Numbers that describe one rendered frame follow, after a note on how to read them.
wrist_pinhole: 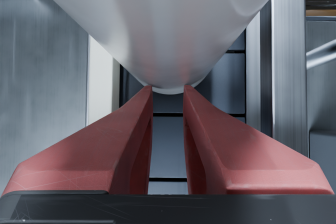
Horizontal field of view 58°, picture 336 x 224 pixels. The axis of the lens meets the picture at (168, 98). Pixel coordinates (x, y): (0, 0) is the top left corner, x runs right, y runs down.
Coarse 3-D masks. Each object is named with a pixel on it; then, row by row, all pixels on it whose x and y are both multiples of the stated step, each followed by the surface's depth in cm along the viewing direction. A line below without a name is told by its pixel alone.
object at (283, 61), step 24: (288, 0) 10; (264, 24) 11; (288, 24) 10; (264, 48) 11; (288, 48) 10; (264, 72) 11; (288, 72) 10; (264, 96) 11; (288, 96) 10; (264, 120) 11; (288, 120) 10; (288, 144) 10
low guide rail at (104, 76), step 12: (96, 48) 15; (96, 60) 15; (108, 60) 15; (96, 72) 15; (108, 72) 15; (96, 84) 15; (108, 84) 15; (96, 96) 15; (108, 96) 15; (96, 108) 15; (108, 108) 15
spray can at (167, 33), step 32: (64, 0) 4; (96, 0) 3; (128, 0) 3; (160, 0) 3; (192, 0) 3; (224, 0) 4; (256, 0) 4; (96, 32) 5; (128, 32) 5; (160, 32) 4; (192, 32) 5; (224, 32) 5; (128, 64) 9; (160, 64) 7; (192, 64) 8
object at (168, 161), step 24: (240, 48) 18; (120, 72) 18; (216, 72) 18; (240, 72) 18; (120, 96) 18; (168, 96) 18; (216, 96) 18; (240, 96) 18; (168, 120) 18; (240, 120) 18; (168, 144) 18; (168, 168) 18; (168, 192) 18
